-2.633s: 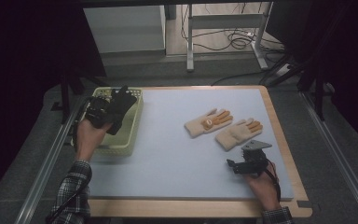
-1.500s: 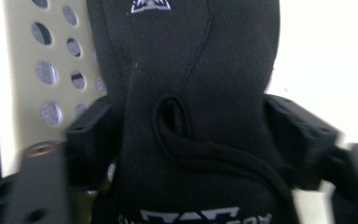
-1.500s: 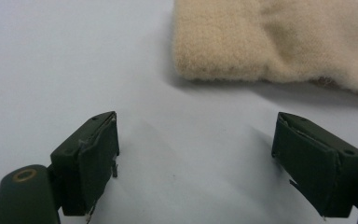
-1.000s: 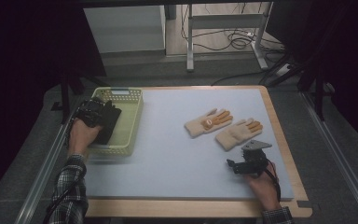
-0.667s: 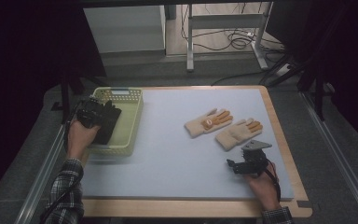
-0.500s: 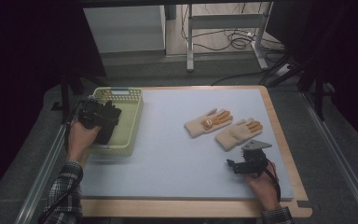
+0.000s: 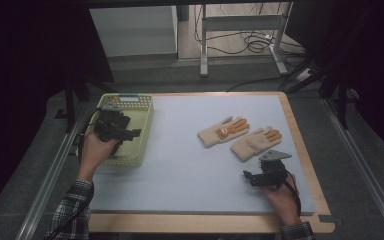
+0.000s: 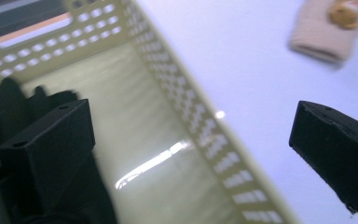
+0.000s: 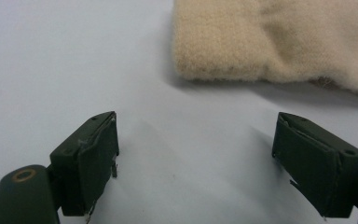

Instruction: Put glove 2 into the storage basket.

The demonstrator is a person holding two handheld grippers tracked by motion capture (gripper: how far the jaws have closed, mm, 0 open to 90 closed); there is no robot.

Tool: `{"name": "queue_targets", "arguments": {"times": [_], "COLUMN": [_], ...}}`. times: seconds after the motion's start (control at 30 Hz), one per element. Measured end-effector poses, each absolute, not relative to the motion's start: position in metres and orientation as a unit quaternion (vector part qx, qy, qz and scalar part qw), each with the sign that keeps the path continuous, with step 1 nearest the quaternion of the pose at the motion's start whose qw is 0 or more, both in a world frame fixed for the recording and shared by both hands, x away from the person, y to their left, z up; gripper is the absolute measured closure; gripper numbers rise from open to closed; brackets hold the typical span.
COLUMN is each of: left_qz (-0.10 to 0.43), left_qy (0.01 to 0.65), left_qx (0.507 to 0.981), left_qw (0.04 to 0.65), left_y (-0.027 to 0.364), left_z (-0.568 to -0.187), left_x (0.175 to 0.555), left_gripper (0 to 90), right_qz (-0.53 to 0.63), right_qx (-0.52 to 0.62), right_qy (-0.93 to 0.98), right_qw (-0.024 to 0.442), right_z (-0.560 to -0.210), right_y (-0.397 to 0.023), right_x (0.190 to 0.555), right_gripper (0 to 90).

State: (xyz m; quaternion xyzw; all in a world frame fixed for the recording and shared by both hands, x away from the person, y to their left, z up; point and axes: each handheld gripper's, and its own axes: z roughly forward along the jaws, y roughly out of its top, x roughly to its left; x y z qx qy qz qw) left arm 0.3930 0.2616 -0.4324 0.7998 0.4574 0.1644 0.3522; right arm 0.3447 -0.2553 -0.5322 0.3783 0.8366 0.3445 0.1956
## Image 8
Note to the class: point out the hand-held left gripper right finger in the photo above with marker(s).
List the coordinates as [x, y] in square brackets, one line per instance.
[335, 152]

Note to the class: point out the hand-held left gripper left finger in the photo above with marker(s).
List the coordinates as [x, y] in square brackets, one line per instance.
[52, 149]

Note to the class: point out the black glove with white mark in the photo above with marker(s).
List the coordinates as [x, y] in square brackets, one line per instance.
[12, 93]

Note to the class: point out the pale green plastic basket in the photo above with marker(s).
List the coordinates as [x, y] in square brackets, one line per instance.
[155, 130]

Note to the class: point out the beige glove with orange ornament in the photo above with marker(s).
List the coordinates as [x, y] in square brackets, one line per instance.
[317, 34]

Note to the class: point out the white foam mat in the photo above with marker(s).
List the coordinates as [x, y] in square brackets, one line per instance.
[254, 81]

